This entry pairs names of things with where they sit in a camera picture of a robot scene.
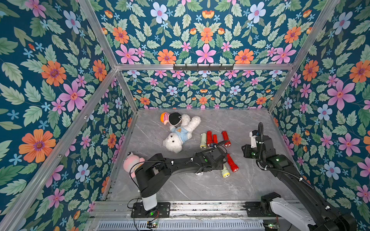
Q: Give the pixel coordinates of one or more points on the pink plush toy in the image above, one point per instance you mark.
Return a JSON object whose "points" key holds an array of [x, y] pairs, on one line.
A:
{"points": [[131, 163]]}

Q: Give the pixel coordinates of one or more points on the black hook rail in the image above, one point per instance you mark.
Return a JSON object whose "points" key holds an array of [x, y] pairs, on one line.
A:
{"points": [[203, 67]]}

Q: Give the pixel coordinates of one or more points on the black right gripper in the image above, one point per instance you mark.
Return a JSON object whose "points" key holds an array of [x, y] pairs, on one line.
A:
{"points": [[248, 149]]}

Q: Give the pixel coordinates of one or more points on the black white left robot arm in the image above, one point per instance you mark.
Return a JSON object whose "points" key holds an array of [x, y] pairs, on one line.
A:
{"points": [[151, 175]]}

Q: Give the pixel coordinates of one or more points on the red flashlight white logo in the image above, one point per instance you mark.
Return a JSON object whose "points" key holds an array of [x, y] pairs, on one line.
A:
{"points": [[215, 139]]}

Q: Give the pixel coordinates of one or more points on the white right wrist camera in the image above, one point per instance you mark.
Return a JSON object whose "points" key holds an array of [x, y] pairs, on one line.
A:
{"points": [[253, 136]]}

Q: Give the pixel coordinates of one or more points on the red flashlight plain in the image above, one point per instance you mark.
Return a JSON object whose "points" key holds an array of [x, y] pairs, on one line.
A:
{"points": [[209, 138], [234, 167], [226, 139]]}

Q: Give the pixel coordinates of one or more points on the white teddy bear blue shirt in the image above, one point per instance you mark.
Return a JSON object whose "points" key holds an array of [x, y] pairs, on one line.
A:
{"points": [[181, 133]]}

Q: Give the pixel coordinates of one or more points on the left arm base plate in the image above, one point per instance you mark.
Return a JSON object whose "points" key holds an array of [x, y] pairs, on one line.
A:
{"points": [[162, 210]]}

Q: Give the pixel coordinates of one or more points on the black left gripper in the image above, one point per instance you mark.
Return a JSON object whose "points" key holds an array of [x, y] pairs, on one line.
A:
{"points": [[220, 164]]}

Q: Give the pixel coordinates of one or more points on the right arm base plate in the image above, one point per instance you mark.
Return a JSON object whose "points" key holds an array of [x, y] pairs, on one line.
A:
{"points": [[254, 209]]}

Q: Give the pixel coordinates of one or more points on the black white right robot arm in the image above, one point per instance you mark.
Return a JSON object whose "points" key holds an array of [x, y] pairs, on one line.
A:
{"points": [[320, 215]]}

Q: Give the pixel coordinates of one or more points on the pale green flashlight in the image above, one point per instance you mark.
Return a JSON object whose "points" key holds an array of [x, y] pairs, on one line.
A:
{"points": [[203, 141], [225, 172]]}

